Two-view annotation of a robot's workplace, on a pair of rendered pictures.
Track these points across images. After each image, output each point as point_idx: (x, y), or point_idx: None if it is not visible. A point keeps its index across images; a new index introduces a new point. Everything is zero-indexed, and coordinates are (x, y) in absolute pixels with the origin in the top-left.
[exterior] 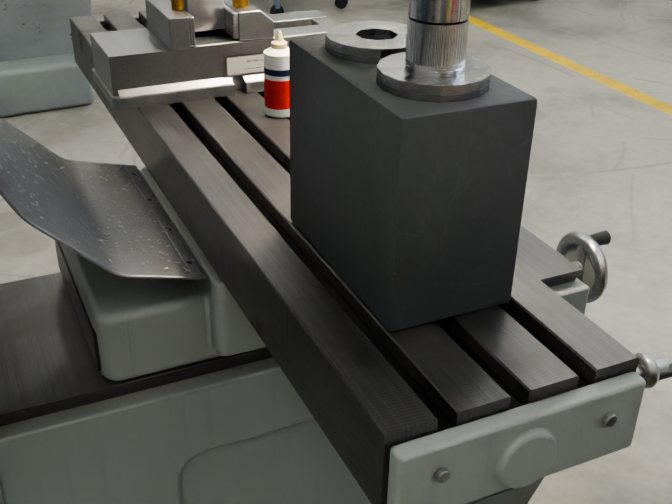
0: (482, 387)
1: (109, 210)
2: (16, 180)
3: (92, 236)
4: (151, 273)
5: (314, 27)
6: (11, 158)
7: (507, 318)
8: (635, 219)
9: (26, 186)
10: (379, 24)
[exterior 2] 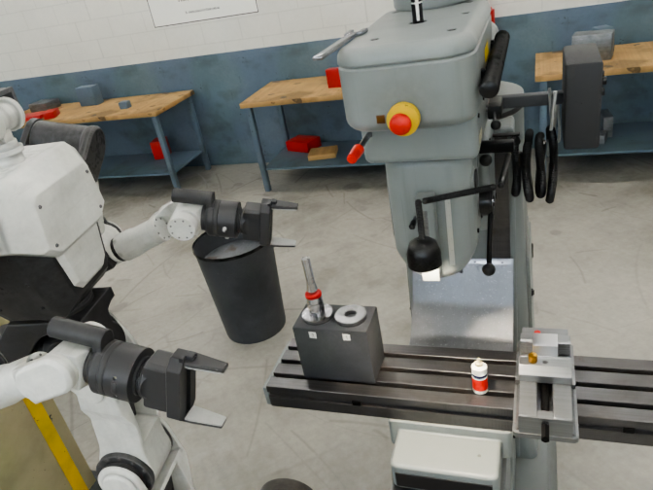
0: (287, 356)
1: (461, 345)
2: (445, 305)
3: (433, 332)
4: (411, 344)
5: (531, 402)
6: (463, 305)
7: (300, 373)
8: None
9: (445, 309)
10: (358, 317)
